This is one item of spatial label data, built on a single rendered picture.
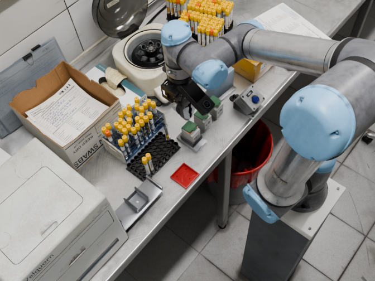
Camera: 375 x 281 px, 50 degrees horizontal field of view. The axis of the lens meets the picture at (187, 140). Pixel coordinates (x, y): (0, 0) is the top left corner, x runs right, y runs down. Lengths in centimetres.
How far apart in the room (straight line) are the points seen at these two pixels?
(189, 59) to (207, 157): 46
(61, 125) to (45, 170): 39
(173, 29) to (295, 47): 30
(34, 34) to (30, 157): 52
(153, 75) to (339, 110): 88
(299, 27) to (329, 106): 112
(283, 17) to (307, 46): 93
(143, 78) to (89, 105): 21
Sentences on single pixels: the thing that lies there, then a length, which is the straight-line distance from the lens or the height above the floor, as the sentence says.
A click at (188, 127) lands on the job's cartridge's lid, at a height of 96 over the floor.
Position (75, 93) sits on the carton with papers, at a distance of 150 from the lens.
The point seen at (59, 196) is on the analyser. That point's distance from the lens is 101.
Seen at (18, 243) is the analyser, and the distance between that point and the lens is 100.
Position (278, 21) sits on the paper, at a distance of 175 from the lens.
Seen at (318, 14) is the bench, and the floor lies 87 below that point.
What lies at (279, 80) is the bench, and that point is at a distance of 155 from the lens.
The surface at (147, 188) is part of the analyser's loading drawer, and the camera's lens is 125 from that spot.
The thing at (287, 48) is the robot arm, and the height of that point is 142.
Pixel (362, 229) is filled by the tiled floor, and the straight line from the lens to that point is 229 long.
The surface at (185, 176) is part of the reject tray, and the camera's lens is 130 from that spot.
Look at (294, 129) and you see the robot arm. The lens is 68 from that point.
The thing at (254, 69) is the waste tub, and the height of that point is 95.
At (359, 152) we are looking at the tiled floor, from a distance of 250.
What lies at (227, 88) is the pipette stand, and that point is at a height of 90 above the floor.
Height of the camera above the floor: 203
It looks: 57 degrees down
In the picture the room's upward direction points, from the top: 6 degrees counter-clockwise
